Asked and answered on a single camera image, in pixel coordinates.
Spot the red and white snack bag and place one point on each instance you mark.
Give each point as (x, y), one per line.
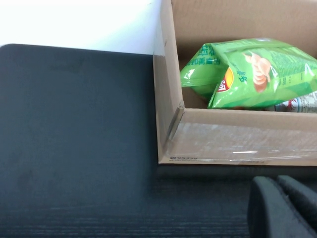
(302, 104)

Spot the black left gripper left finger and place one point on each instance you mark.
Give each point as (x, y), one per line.
(270, 213)

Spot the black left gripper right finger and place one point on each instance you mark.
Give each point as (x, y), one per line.
(302, 196)

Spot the cardboard box with F2 print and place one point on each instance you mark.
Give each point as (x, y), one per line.
(235, 138)

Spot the green potato chips bag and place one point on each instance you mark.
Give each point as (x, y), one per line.
(247, 94)

